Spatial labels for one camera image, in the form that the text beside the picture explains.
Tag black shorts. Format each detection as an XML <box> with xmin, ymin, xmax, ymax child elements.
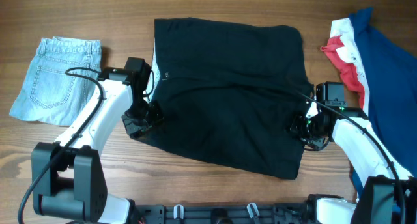
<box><xmin>143</xmin><ymin>18</ymin><xmax>313</xmax><ymax>180</ymax></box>

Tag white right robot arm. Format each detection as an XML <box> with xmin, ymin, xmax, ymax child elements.
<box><xmin>288</xmin><ymin>107</ymin><xmax>416</xmax><ymax>223</ymax></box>

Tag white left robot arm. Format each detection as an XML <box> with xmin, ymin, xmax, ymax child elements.
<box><xmin>25</xmin><ymin>66</ymin><xmax>164</xmax><ymax>223</ymax></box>

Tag red and white garment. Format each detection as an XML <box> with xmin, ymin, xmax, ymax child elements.
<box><xmin>320</xmin><ymin>18</ymin><xmax>370</xmax><ymax>114</ymax></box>

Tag light blue denim shorts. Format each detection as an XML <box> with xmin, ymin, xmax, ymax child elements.
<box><xmin>9</xmin><ymin>36</ymin><xmax>102</xmax><ymax>126</ymax></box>

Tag navy blue garment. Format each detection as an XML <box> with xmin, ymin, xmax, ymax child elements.
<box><xmin>347</xmin><ymin>6</ymin><xmax>417</xmax><ymax>199</ymax></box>

